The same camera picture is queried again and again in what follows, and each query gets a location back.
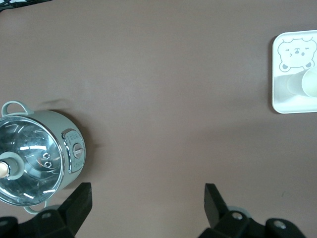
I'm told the glass pot lid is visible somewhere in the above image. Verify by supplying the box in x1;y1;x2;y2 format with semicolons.
0;115;66;206

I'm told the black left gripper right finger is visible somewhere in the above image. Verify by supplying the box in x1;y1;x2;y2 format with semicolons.
197;183;306;238

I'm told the steel pot with glass lid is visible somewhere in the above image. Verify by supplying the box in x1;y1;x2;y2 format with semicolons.
0;100;86;215

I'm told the cream tray with bear print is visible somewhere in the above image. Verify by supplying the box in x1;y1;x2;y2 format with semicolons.
270;29;317;115

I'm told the white IKEA cup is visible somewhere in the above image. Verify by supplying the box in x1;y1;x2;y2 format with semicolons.
286;66;317;98

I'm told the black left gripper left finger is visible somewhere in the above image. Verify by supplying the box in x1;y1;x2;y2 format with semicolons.
0;182;93;238

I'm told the black cable bundle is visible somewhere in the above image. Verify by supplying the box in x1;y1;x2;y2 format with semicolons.
0;0;53;12

